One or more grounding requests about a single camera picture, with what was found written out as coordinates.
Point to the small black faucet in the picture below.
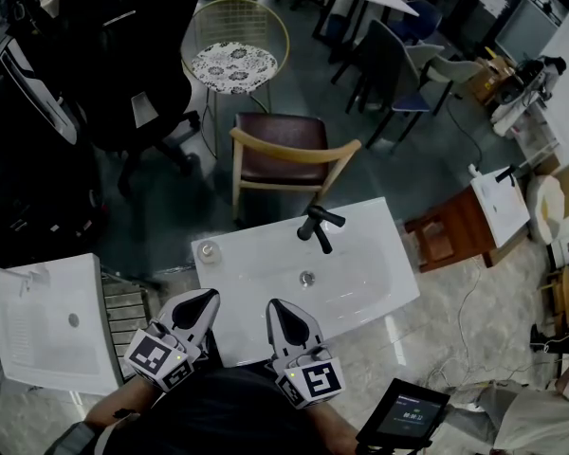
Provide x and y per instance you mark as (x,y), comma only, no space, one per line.
(505,174)

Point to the person's torso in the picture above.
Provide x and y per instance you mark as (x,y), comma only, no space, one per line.
(218,410)

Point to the wooden chair brown seat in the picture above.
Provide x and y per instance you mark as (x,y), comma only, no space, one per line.
(284,159)

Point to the large black equipment cabinet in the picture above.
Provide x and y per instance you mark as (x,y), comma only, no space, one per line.
(19,183)

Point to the person's left forearm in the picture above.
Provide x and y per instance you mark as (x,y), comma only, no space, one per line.
(118,403)

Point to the black mesh office chair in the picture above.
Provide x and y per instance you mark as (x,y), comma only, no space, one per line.
(123,64)

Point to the open cardboard box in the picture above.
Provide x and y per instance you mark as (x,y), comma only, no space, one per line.
(490,81)

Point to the small white sink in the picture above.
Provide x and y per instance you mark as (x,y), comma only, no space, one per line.
(500,206)

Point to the blue dining chair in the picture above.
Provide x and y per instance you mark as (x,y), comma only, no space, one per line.
(424,17)

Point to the light grey dining chair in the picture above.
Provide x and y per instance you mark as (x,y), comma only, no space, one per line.
(450,71)

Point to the black tablet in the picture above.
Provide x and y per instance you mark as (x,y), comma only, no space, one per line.
(408,413)

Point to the white crumpled sheet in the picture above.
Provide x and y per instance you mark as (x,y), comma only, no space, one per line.
(526,415)

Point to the dark grey dining chair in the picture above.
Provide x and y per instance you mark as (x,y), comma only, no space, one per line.
(384,64)

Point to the brown wooden stool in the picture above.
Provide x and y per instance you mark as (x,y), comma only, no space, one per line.
(455,235)

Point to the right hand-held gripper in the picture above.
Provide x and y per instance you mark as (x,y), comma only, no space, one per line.
(315,379)

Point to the black equipment base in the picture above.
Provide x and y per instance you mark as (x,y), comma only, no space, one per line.
(555,344)

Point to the person's right forearm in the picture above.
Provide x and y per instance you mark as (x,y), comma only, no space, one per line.
(334,422)

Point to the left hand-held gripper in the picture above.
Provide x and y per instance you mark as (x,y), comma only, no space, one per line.
(154,358)

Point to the grey slatted metal rack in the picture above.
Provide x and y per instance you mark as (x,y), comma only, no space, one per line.
(123,306)

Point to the white laundry sink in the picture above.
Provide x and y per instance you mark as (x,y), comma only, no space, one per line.
(42,349)

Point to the white ceramic sink basin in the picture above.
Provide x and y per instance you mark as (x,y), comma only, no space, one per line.
(256,292)

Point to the dark grey metal disc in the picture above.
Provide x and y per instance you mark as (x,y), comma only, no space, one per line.
(74,320)

